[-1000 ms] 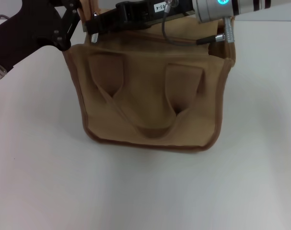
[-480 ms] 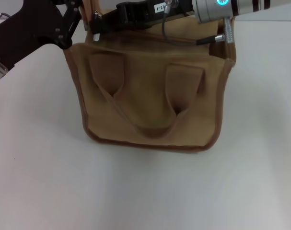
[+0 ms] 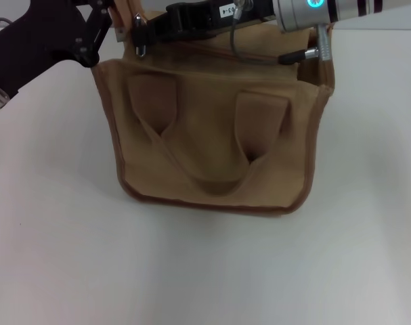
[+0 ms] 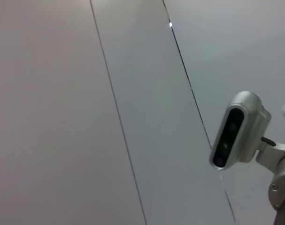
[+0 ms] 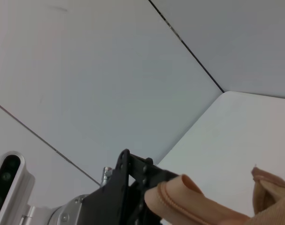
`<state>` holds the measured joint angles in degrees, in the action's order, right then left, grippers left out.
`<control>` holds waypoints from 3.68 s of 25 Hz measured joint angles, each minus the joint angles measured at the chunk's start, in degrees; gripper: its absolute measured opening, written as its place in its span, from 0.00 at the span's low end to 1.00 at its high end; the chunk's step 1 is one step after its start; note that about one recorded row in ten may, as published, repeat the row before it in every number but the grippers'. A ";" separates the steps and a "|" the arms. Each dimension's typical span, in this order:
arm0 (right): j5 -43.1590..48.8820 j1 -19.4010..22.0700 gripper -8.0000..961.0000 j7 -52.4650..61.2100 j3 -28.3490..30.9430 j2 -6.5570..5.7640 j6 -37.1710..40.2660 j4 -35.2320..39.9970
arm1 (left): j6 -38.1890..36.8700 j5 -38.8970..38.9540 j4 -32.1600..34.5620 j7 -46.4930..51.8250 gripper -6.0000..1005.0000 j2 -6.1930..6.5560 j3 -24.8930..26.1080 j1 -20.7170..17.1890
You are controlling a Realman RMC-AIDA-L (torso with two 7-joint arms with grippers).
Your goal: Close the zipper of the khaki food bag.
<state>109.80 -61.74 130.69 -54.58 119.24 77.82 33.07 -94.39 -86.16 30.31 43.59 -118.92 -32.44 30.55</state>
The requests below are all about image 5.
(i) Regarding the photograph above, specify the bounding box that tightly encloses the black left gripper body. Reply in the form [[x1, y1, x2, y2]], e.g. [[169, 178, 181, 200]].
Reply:
[[82, 148, 146, 225]]

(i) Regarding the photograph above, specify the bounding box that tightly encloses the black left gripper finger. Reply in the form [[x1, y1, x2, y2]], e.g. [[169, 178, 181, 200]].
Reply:
[[129, 153, 180, 191], [132, 184, 162, 225]]

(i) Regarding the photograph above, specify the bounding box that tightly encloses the khaki canvas food bag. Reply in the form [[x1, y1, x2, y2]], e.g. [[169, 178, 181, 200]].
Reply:
[[144, 165, 285, 225]]

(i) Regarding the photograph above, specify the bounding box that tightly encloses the left gripper plug and cable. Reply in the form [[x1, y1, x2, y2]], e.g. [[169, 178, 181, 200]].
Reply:
[[100, 166, 114, 187]]

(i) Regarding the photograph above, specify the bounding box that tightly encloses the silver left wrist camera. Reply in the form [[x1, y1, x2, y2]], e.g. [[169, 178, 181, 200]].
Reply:
[[0, 150, 36, 225]]

